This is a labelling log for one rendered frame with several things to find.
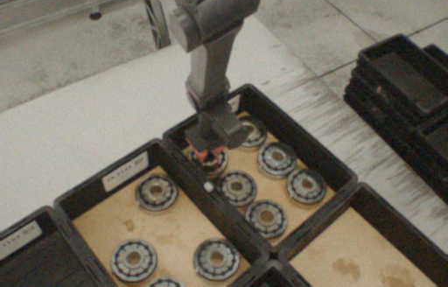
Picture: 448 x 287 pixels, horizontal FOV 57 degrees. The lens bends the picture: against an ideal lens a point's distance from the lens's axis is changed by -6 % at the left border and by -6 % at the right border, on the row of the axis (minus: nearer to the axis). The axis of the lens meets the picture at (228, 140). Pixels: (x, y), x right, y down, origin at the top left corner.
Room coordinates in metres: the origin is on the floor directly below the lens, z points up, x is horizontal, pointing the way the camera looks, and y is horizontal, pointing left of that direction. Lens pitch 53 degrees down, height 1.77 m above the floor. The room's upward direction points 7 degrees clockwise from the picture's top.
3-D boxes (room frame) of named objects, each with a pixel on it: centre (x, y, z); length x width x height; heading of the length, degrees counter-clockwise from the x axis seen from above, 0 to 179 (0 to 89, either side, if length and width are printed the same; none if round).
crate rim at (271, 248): (0.60, -0.08, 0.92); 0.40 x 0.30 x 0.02; 47
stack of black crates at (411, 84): (1.38, -0.74, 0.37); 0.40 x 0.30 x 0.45; 39
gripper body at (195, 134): (0.62, 0.04, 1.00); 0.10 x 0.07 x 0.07; 130
